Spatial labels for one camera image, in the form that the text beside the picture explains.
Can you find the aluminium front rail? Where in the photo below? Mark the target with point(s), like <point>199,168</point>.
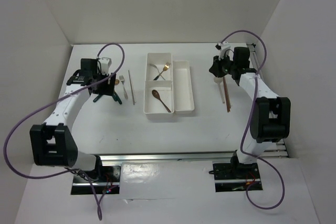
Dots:
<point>157,157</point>

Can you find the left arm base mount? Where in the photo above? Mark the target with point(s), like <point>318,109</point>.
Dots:
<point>105,179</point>

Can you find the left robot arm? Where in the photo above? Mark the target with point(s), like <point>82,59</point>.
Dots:
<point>52,142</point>

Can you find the dark wooden spoon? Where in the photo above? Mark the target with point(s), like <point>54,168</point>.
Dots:
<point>156,94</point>

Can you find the white narrow tray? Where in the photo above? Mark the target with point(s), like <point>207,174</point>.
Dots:
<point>183,93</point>

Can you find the gold fork green handle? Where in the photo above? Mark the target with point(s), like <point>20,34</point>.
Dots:
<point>165,68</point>

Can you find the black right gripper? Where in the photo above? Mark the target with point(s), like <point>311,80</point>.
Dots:
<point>216,69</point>

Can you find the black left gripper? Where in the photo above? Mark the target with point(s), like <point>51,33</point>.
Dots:
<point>107,88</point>

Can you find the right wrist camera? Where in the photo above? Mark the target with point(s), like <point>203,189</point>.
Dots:
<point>223,48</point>

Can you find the silver chopstick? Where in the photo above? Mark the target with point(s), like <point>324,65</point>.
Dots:
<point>133,90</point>
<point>131,87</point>

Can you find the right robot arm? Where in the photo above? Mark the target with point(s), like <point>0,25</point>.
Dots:
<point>269,120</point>

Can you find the green handled utensil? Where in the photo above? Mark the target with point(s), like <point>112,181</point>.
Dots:
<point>97,98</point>

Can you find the large silver fork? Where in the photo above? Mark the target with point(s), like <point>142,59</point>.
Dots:
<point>159,75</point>

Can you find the small silver fork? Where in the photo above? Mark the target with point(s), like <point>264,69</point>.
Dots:
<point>122,80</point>

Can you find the white plastic spoon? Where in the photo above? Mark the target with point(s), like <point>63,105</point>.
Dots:
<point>218,81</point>

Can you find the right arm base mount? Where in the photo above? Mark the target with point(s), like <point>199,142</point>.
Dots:
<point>231,179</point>

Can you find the white divided utensil tray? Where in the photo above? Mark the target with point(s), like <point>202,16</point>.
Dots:
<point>153,108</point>

